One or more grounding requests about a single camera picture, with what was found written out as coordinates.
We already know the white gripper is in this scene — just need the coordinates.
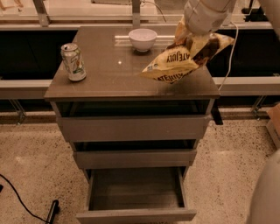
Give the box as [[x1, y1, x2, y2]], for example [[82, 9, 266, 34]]
[[174, 0, 231, 45]]

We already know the brown yellow chip bag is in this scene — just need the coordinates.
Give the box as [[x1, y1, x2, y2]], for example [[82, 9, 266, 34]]
[[139, 32, 235, 85]]

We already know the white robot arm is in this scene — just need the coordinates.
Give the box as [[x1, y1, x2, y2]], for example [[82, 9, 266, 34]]
[[175, 0, 280, 224]]

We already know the grey top drawer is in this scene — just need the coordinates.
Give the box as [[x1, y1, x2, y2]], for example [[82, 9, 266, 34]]
[[57, 115, 211, 142]]

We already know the grey drawer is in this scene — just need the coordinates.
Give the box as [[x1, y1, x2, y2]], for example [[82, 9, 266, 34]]
[[76, 167, 196, 224], [57, 115, 211, 142], [73, 149, 197, 169]]

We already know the grey drawer cabinet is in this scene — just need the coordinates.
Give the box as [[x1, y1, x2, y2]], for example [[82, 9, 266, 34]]
[[43, 24, 221, 224]]

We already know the grey middle drawer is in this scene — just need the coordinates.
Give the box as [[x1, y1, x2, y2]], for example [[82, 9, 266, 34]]
[[73, 149, 197, 169]]

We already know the grey bottom drawer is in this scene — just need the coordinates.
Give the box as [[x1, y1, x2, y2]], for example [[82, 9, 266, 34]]
[[76, 167, 196, 224]]

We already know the white ceramic bowl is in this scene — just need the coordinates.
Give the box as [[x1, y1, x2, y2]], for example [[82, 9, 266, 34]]
[[129, 28, 158, 52]]

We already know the green white soda can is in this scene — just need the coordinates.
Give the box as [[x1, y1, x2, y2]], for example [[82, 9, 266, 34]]
[[60, 43, 87, 81]]

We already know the black floor plug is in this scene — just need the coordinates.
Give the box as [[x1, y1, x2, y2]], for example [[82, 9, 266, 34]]
[[45, 199, 60, 224]]

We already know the white cable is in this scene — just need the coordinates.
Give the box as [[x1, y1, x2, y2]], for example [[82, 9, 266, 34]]
[[217, 20, 239, 91]]

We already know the black floor cable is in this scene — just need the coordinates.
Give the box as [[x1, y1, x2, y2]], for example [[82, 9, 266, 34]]
[[0, 173, 49, 224]]

